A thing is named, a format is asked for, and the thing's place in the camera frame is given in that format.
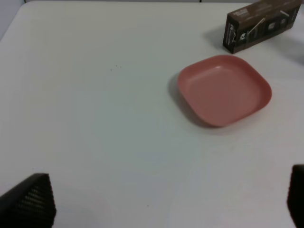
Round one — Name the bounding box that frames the brown cardboard box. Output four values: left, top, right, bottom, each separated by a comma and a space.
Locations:
223, 0, 302, 54

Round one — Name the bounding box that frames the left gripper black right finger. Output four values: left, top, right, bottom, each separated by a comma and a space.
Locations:
287, 164, 304, 228

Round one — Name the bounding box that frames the pink square plate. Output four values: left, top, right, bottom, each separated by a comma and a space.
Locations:
177, 55, 272, 127

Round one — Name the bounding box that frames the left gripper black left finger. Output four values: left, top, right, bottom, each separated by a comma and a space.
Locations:
0, 173, 57, 228

